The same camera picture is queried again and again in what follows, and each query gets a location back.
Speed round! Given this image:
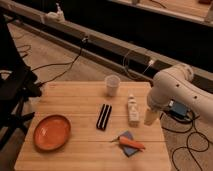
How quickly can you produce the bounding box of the black cable on carpet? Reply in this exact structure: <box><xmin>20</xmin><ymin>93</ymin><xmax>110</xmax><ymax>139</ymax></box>
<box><xmin>16</xmin><ymin>36</ymin><xmax>89</xmax><ymax>86</ymax></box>

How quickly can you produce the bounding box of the orange ceramic bowl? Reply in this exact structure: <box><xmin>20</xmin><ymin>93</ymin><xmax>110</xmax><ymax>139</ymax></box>
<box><xmin>33</xmin><ymin>115</ymin><xmax>71</xmax><ymax>151</ymax></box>

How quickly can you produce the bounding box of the white object on rail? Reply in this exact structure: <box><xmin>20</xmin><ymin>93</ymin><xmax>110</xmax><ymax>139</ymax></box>
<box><xmin>46</xmin><ymin>4</ymin><xmax>65</xmax><ymax>22</ymax></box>

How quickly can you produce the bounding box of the white cable with plug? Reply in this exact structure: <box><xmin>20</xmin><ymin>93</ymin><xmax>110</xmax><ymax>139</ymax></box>
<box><xmin>121</xmin><ymin>47</ymin><xmax>156</xmax><ymax>80</ymax></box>

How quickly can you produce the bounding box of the black chair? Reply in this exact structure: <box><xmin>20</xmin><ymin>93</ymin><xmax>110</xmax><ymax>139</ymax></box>
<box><xmin>0</xmin><ymin>12</ymin><xmax>42</xmax><ymax>150</ymax></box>

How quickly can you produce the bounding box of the black striped rectangular block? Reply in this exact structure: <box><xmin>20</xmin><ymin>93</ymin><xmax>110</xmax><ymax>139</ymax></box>
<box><xmin>96</xmin><ymin>104</ymin><xmax>112</xmax><ymax>130</ymax></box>

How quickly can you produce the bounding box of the white plastic bottle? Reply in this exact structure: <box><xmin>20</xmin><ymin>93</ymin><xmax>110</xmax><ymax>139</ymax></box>
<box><xmin>127</xmin><ymin>94</ymin><xmax>140</xmax><ymax>126</ymax></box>

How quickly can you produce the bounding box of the orange toy carrot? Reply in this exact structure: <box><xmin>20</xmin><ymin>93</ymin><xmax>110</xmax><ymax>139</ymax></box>
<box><xmin>113</xmin><ymin>136</ymin><xmax>145</xmax><ymax>149</ymax></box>

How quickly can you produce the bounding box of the blue sponge cloth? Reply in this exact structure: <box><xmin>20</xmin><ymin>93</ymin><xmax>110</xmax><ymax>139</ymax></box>
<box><xmin>118</xmin><ymin>130</ymin><xmax>140</xmax><ymax>158</ymax></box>

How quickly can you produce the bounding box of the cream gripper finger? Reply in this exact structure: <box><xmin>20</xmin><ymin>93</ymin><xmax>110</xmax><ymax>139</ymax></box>
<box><xmin>144</xmin><ymin>109</ymin><xmax>158</xmax><ymax>125</ymax></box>

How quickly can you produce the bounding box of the blue box on floor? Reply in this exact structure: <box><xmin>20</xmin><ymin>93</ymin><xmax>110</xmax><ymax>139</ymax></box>
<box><xmin>169</xmin><ymin>101</ymin><xmax>188</xmax><ymax>119</ymax></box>

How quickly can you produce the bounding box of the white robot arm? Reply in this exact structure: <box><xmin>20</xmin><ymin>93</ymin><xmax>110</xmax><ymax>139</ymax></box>
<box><xmin>144</xmin><ymin>63</ymin><xmax>213</xmax><ymax>125</ymax></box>

